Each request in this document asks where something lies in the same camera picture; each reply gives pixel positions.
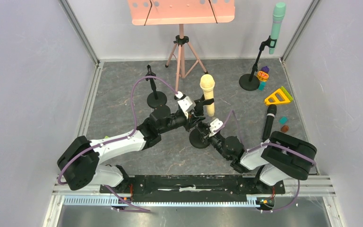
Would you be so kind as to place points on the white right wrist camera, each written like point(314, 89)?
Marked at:
point(215, 126)

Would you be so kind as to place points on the pink tripod music stand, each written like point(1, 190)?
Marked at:
point(181, 13)

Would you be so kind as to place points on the yellow triangular toy block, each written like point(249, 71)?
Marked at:
point(279, 97)

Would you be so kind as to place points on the black microphone desk stand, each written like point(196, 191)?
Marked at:
point(155, 98)

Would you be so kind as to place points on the green microphone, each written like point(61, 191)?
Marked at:
point(278, 16)

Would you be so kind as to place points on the brown round toy piece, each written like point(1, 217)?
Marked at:
point(284, 128)

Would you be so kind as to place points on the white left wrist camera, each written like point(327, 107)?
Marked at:
point(185, 104)

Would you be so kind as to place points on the black microphone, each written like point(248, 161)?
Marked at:
point(271, 112)

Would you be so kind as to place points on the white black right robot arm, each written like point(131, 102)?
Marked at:
point(279, 157)

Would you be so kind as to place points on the small teal cube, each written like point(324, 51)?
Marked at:
point(283, 120)

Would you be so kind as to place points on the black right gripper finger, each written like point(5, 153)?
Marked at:
point(205, 129)
point(202, 139)

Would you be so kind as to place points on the white slotted cable duct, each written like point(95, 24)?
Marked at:
point(113, 201)

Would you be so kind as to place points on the purple toy block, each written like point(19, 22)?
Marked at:
point(265, 69)

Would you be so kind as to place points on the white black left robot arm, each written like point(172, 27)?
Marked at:
point(82, 162)

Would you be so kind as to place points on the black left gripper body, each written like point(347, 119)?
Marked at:
point(188, 121)

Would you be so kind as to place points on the teal toy block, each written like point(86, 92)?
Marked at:
point(262, 85)

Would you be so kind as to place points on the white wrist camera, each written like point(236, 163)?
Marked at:
point(215, 126)
point(185, 104)

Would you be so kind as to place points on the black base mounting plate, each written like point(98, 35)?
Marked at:
point(195, 188)

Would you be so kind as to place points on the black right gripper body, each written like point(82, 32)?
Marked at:
point(215, 140)

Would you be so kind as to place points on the yellow microphone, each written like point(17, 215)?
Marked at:
point(207, 84)

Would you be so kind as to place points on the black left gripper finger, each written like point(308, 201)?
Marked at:
point(197, 117)
point(196, 125)

